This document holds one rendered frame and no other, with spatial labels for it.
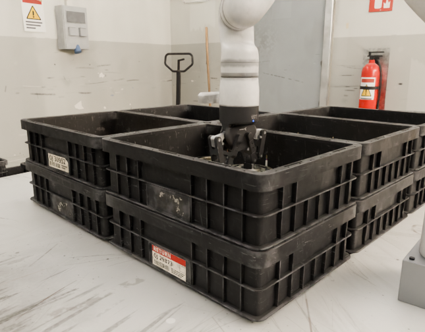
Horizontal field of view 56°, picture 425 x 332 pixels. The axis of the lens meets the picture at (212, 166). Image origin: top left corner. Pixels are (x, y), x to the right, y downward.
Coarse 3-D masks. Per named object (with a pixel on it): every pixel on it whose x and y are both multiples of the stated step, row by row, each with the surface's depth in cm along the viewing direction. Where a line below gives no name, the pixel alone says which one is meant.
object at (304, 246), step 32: (128, 224) 78; (160, 224) 68; (320, 224) 64; (192, 256) 65; (224, 256) 60; (256, 256) 55; (288, 256) 61; (320, 256) 69; (192, 288) 65; (224, 288) 61; (256, 288) 57; (288, 288) 63; (256, 320) 57
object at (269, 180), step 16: (176, 128) 90; (112, 144) 75; (128, 144) 71; (336, 144) 74; (352, 144) 72; (144, 160) 68; (160, 160) 65; (176, 160) 62; (192, 160) 60; (304, 160) 59; (320, 160) 61; (336, 160) 65; (352, 160) 69; (208, 176) 58; (224, 176) 56; (240, 176) 54; (256, 176) 52; (272, 176) 52; (288, 176) 55; (304, 176) 58
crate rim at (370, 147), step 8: (328, 120) 107; (336, 120) 106; (344, 120) 104; (352, 120) 103; (408, 128) 89; (416, 128) 90; (312, 136) 79; (320, 136) 79; (384, 136) 79; (392, 136) 80; (400, 136) 83; (408, 136) 87; (416, 136) 91; (368, 144) 73; (376, 144) 75; (384, 144) 78; (392, 144) 81; (368, 152) 73; (376, 152) 76
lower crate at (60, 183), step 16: (32, 176) 108; (48, 176) 98; (64, 176) 92; (48, 192) 102; (64, 192) 96; (80, 192) 87; (96, 192) 82; (48, 208) 102; (64, 208) 96; (80, 208) 90; (96, 208) 85; (112, 208) 85; (80, 224) 92; (96, 224) 87; (112, 224) 85
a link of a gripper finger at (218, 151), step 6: (210, 138) 73; (216, 138) 72; (210, 144) 74; (216, 144) 73; (210, 150) 75; (216, 150) 73; (222, 150) 74; (216, 156) 76; (222, 156) 74; (222, 162) 74
